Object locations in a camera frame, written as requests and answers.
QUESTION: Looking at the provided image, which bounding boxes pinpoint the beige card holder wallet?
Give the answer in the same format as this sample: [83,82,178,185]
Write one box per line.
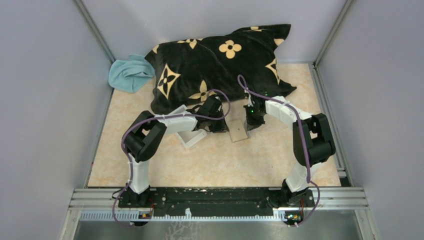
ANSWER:
[227,119,249,143]

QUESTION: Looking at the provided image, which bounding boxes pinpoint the white plastic card box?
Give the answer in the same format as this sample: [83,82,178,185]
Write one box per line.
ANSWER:
[164,105,207,149]

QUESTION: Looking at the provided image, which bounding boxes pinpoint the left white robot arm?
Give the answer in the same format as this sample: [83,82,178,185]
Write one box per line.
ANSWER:
[121,95,230,207]

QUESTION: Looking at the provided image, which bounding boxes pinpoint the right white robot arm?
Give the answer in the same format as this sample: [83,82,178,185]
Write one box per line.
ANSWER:
[244,93,336,206]

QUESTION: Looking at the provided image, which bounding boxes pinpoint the black floral pillow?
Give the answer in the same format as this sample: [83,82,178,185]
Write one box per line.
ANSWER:
[145,24,295,114]

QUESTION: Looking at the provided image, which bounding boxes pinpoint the light blue cloth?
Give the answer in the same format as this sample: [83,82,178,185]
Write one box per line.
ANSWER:
[108,54,156,94]

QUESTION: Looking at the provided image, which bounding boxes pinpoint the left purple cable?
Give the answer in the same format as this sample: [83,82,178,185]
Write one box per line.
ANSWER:
[111,88,232,229]

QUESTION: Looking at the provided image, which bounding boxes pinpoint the purple cable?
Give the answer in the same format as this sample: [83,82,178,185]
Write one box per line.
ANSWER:
[237,74,321,227]
[111,88,232,229]

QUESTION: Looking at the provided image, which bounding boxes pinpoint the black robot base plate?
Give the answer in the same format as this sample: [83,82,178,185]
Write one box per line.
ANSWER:
[118,187,315,217]

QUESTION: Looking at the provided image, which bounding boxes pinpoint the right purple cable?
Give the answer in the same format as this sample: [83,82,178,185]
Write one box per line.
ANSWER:
[237,74,321,227]

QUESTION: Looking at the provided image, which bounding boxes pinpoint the aluminium frame rail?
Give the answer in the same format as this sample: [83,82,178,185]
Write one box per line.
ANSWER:
[69,187,369,223]

